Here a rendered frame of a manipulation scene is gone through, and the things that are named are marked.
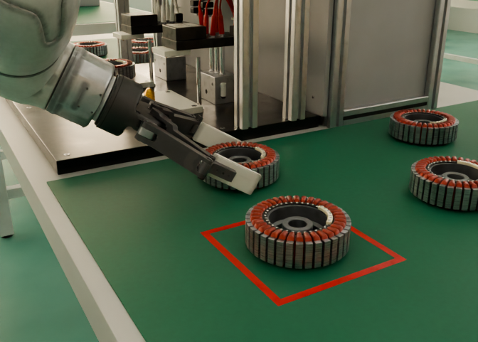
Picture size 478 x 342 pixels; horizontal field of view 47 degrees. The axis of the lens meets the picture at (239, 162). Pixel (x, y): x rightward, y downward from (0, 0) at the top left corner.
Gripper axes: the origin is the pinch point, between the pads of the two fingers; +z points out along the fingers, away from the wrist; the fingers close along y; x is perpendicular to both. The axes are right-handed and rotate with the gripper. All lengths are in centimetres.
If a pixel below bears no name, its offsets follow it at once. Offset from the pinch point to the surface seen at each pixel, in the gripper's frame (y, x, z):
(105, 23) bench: -193, -16, -21
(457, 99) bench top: -36, 25, 49
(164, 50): -31.4, 5.3, -12.4
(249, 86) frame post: -16.8, 8.4, 0.8
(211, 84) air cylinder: -33.5, 3.5, -1.1
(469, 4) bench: -277, 99, 185
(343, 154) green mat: -6.1, 7.0, 16.6
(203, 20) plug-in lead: -38.1, 13.2, -7.6
